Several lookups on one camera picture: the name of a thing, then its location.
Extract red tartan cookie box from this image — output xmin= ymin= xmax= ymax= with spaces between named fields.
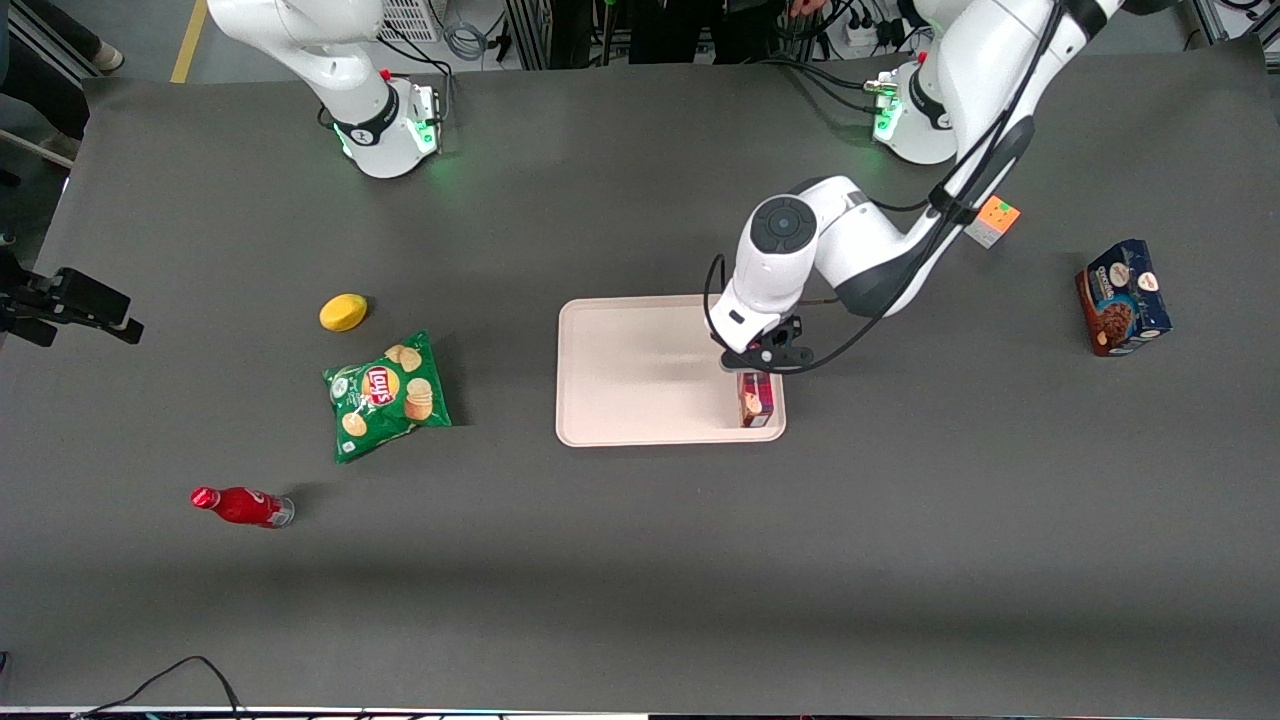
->
xmin=739 ymin=371 xmax=775 ymax=429

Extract beige plastic tray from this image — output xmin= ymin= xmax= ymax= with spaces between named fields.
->
xmin=556 ymin=296 xmax=787 ymax=448

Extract dark blue cookie box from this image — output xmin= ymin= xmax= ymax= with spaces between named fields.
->
xmin=1075 ymin=238 xmax=1173 ymax=358

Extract white perforated box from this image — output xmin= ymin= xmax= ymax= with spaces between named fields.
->
xmin=378 ymin=0 xmax=443 ymax=43

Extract multicoloured puzzle cube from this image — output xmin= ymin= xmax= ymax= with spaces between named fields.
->
xmin=965 ymin=194 xmax=1022 ymax=250

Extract white power strip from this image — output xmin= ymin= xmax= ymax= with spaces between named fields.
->
xmin=842 ymin=15 xmax=901 ymax=53

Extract green chips bag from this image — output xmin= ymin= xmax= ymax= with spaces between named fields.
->
xmin=322 ymin=331 xmax=453 ymax=464

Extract yellow lemon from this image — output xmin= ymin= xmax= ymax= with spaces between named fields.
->
xmin=319 ymin=293 xmax=369 ymax=333

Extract red soda bottle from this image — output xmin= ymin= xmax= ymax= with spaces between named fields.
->
xmin=190 ymin=486 xmax=296 ymax=529

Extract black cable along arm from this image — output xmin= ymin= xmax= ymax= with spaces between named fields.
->
xmin=704 ymin=0 xmax=1065 ymax=376

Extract black base cables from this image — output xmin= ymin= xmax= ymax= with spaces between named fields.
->
xmin=755 ymin=50 xmax=906 ymax=116

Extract grey coiled cable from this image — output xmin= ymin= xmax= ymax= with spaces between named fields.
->
xmin=443 ymin=0 xmax=503 ymax=63

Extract thin black cable loop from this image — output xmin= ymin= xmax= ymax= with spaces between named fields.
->
xmin=72 ymin=655 xmax=247 ymax=720

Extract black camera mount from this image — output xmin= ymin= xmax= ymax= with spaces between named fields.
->
xmin=0 ymin=250 xmax=145 ymax=348

